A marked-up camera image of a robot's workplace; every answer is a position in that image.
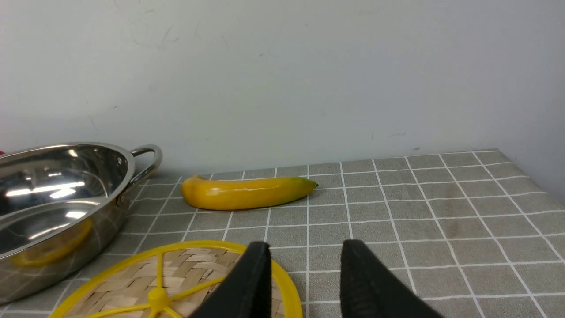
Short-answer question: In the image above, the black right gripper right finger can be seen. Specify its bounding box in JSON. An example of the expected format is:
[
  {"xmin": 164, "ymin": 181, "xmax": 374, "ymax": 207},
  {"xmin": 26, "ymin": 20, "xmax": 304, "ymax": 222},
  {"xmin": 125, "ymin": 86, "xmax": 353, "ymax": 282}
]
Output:
[{"xmin": 340, "ymin": 239, "xmax": 442, "ymax": 318}]

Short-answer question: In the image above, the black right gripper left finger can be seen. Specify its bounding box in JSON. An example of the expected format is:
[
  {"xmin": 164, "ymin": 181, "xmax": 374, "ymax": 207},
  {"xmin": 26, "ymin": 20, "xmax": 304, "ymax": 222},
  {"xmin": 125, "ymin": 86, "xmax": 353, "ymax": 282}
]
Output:
[{"xmin": 190, "ymin": 242, "xmax": 272, "ymax": 318}]

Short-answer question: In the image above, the yellow woven bamboo steamer lid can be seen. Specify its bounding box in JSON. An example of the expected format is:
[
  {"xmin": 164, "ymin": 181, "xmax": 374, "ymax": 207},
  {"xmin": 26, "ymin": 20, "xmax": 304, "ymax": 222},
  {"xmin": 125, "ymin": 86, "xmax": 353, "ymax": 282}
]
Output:
[{"xmin": 51, "ymin": 240, "xmax": 304, "ymax": 318}]

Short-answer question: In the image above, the stainless steel pot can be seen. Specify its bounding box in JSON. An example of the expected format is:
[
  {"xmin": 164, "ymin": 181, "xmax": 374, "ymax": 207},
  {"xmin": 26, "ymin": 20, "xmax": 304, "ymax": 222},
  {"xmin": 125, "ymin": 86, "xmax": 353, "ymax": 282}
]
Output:
[{"xmin": 0, "ymin": 142, "xmax": 163, "ymax": 304}]

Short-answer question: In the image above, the yellow plastic banana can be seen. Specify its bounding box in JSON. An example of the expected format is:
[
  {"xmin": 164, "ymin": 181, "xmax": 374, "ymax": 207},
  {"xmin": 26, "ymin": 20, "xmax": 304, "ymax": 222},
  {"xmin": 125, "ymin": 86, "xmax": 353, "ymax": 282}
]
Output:
[{"xmin": 181, "ymin": 175, "xmax": 318, "ymax": 211}]

